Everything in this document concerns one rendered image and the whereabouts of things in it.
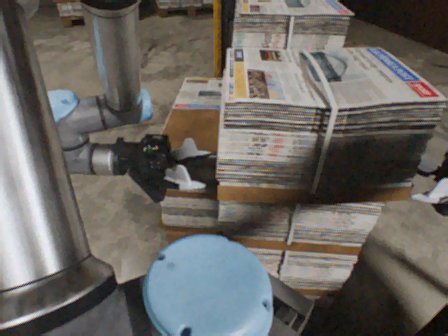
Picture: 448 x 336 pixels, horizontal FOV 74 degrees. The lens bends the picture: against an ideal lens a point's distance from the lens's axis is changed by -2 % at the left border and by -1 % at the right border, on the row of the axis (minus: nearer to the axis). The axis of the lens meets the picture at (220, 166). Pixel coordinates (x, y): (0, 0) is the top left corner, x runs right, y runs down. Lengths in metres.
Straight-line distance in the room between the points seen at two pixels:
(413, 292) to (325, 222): 0.98
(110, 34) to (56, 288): 0.33
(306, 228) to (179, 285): 0.54
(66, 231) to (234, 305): 0.15
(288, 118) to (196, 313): 0.36
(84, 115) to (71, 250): 0.42
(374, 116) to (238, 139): 0.23
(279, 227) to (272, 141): 0.29
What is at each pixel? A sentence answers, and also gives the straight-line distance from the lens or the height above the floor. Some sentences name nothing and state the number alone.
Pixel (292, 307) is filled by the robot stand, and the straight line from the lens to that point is 0.59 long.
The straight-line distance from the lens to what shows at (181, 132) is 1.29.
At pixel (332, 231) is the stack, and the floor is 0.70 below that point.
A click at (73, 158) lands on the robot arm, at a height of 0.90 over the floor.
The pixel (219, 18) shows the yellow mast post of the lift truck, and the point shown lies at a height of 0.79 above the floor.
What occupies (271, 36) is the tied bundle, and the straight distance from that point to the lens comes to 1.11.
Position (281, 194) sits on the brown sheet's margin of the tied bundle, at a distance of 0.62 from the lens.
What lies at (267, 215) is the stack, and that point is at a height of 0.74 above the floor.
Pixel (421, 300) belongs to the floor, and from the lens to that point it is 1.69.
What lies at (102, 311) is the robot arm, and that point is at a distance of 0.29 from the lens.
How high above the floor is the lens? 1.29
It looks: 39 degrees down
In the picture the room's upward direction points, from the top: straight up
